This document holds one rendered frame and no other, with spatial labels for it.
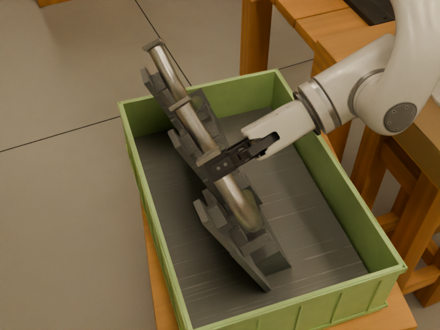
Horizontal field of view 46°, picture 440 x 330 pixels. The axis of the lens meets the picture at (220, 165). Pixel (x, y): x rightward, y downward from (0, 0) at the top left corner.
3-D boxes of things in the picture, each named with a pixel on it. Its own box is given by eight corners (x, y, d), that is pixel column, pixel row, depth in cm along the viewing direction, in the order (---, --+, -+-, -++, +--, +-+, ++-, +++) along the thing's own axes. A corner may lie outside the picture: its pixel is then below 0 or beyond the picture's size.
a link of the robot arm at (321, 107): (306, 78, 82) (290, 88, 82) (316, 76, 73) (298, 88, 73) (332, 124, 82) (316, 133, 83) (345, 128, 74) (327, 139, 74)
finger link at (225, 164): (241, 141, 77) (202, 164, 78) (241, 143, 74) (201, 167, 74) (252, 159, 77) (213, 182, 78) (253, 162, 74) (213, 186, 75)
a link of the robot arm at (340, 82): (349, 138, 76) (323, 109, 83) (429, 91, 75) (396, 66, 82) (330, 96, 71) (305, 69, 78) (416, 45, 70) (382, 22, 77)
